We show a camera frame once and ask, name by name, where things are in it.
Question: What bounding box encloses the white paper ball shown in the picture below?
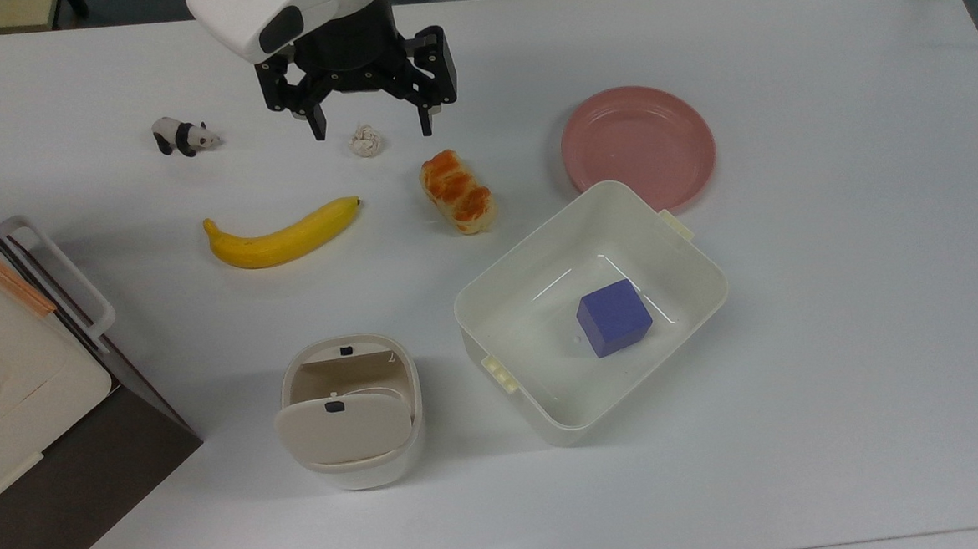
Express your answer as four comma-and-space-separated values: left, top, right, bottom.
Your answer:
348, 123, 385, 159

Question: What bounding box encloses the dark brown drawer cabinet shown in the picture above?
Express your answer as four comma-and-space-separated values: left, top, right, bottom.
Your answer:
0, 171, 210, 549

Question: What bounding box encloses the white drawer handle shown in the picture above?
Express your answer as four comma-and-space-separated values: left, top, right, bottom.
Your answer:
0, 211, 119, 359

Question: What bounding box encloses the beige mini trash can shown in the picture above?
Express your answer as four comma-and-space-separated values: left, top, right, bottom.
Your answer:
269, 330, 428, 496

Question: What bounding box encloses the pink round plate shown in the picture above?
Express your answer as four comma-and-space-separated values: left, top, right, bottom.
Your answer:
558, 81, 720, 219

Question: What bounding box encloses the orange strip on box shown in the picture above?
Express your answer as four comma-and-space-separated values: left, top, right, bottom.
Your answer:
0, 241, 59, 319

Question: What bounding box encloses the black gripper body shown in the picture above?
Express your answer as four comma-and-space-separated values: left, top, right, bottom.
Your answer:
289, 0, 418, 84

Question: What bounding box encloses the white rectangular plastic bin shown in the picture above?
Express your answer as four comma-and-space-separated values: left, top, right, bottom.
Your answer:
448, 175, 737, 452

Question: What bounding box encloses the blue cube block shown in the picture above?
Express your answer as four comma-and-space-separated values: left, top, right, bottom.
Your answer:
574, 277, 655, 360

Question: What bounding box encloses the white appliance with handle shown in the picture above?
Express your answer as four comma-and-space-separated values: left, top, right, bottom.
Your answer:
0, 194, 121, 520

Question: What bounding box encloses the orange glazed bread loaf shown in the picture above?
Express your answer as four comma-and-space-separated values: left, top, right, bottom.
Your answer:
418, 146, 499, 238

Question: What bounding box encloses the yellow banana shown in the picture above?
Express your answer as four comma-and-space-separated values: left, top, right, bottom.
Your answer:
202, 195, 365, 272

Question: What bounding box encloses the small panda toy figure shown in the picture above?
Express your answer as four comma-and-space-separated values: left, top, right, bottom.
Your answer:
151, 114, 223, 160

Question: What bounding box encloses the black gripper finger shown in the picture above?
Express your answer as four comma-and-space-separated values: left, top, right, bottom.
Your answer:
253, 48, 334, 145
380, 25, 460, 140

